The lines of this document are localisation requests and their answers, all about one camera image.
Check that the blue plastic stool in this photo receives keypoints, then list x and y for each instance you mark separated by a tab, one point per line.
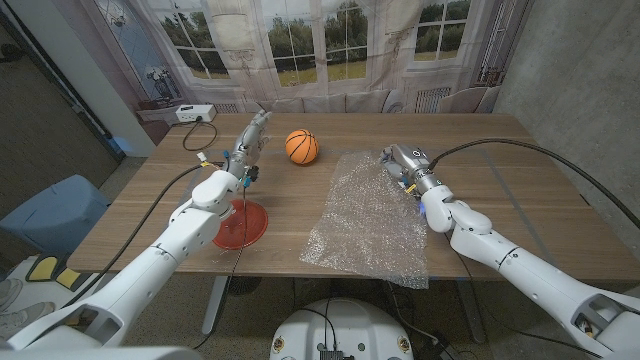
55	215

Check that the printed window backdrop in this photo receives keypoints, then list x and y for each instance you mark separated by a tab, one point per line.
300	50

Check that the black floor power box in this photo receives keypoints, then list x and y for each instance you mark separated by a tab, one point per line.
435	352

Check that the dark brown door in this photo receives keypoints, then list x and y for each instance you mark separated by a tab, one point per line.
40	125

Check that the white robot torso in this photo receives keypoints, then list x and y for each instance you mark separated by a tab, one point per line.
350	325

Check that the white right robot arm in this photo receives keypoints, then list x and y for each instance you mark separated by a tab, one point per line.
530	272

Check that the red plastic plate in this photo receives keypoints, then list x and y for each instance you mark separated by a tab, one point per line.
252	222

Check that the orange mini basketball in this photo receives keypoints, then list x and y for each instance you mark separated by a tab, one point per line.
302	147

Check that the white table leg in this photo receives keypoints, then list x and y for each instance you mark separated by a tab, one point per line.
215	305

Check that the white power strip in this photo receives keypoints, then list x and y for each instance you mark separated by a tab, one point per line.
195	113

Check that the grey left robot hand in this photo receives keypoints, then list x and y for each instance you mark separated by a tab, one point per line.
250	145

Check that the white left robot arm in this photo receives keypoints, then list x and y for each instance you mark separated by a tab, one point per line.
145	270

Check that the grey table leg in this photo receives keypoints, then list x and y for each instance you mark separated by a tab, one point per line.
471	312

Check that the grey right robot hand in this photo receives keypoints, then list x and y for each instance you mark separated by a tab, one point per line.
412	162

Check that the clear bubble wrap sheet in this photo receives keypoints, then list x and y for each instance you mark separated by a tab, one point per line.
367	225

